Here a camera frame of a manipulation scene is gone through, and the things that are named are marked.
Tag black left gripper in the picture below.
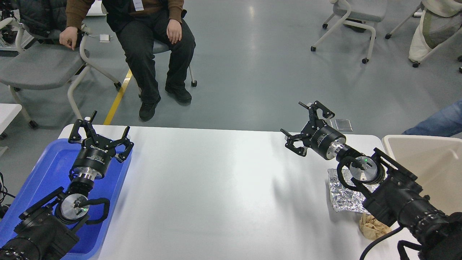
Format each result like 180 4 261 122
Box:
68 110 134 180

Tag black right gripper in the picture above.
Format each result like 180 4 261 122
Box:
280 101 347 160

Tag aluminium foil sheet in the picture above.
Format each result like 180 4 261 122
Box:
328 168 369 214

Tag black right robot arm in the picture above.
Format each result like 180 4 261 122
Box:
281 101 462 260

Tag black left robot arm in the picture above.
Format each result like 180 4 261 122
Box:
1 112 134 260

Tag right floor socket plate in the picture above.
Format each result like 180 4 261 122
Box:
334 120 353 132

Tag blue plastic tray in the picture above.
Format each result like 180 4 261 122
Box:
0 139 132 260

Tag grey chair at left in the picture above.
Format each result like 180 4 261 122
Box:
0 18 122 120

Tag grey chair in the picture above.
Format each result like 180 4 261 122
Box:
0 18 122 120
310 0 388 64

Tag white side table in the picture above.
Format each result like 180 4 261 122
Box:
0 103 22 140

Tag white power adapter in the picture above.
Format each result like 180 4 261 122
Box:
99 34 110 43

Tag seated person in black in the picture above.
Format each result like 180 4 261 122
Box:
59 0 196 122

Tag crumpled brown paper ball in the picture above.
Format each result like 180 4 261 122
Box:
358 213 392 241

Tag grey chair at top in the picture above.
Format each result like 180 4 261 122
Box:
310 0 388 64

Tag black jacket on chair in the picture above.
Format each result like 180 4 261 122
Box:
11 0 67 38

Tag beige plastic bin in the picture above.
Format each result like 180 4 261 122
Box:
382 135 462 215

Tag person in blue jeans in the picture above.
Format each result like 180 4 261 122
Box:
402 99 462 138

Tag black cables at left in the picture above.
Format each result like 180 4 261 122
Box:
0 172 16 218

